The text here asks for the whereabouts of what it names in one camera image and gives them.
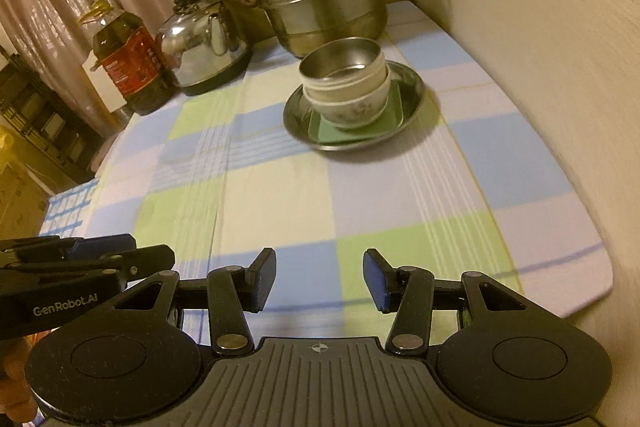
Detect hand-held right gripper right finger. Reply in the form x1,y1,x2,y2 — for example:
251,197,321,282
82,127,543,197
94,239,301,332
362,248,530,354

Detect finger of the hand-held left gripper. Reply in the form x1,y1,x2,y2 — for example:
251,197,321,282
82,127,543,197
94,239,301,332
0,234,137,265
0,245,176,288

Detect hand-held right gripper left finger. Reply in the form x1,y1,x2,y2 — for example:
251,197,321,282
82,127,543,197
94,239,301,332
112,248,278,356

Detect green square plate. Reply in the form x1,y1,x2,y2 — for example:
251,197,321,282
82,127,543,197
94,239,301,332
307,77,406,145

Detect white floral ceramic bowl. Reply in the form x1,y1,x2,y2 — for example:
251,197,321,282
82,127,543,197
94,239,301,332
304,67,392,130

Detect shallow stainless steel plate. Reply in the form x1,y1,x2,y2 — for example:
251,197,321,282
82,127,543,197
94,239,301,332
283,59,427,152

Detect cream ribbed round bowl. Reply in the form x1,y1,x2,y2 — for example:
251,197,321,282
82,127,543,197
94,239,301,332
300,52,389,102

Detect stainless steel bowl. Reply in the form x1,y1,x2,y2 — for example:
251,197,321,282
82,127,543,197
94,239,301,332
298,38,385,82

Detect person's left hand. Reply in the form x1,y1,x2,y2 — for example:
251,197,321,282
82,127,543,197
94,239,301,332
0,337,40,425

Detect blue white checked cloth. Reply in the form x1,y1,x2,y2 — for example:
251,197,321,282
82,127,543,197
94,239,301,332
37,179,101,239

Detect plaid blue green tablecloth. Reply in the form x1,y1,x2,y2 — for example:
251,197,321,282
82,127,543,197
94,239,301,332
80,0,616,350

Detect dark shelf rack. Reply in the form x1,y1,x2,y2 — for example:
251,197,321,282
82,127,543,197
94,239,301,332
0,49,108,182

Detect cooking oil bottle red label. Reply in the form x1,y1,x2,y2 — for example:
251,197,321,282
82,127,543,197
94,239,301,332
77,0,176,116

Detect stainless steel kettle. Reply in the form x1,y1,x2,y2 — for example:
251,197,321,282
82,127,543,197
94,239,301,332
155,0,253,96

